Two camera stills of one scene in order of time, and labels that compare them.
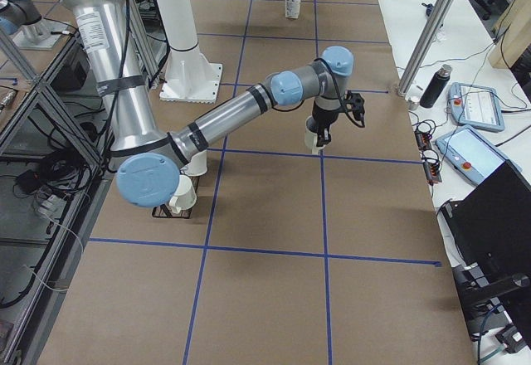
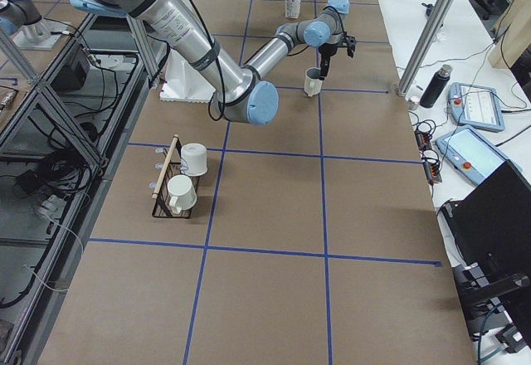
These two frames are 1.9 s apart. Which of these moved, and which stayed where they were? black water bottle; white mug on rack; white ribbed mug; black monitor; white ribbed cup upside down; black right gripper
Moved: white ribbed mug; black right gripper
Stayed: black monitor; white ribbed cup upside down; black water bottle; white mug on rack
